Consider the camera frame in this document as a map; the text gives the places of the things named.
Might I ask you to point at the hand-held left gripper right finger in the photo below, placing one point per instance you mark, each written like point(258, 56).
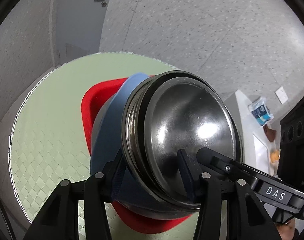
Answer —
point(185, 172)

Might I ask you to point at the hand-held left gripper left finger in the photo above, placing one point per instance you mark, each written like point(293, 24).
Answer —
point(114, 170)

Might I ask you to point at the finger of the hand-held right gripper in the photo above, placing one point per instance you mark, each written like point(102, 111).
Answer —
point(224, 166)

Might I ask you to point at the large steel bowl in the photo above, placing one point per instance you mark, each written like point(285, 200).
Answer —
point(127, 135)

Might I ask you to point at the patterned steel bowl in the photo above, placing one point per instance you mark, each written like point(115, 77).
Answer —
point(139, 132)

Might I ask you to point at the blue plastic bowl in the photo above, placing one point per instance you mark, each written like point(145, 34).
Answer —
point(109, 120)

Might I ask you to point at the small steel bowl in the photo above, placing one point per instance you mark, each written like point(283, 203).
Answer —
point(182, 120)

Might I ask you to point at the red plastic basin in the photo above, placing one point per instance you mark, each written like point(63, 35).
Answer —
point(88, 112)

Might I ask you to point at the person's right hand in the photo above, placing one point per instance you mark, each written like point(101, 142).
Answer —
point(285, 232)

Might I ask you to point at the brown cloth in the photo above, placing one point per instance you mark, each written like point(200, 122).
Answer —
point(270, 133)

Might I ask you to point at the blue white tissue pack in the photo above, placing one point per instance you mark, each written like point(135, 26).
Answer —
point(260, 112)

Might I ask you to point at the white sink basin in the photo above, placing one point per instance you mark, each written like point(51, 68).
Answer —
point(260, 152)

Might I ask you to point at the white vanity counter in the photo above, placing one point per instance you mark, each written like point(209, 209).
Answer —
point(241, 110)

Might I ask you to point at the green lace-trimmed tablecloth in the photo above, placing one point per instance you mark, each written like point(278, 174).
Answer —
point(54, 117)

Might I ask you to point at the grey door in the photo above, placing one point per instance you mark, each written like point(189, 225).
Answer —
point(77, 25)

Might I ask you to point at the white wall outlet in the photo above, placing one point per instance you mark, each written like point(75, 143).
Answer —
point(282, 95)

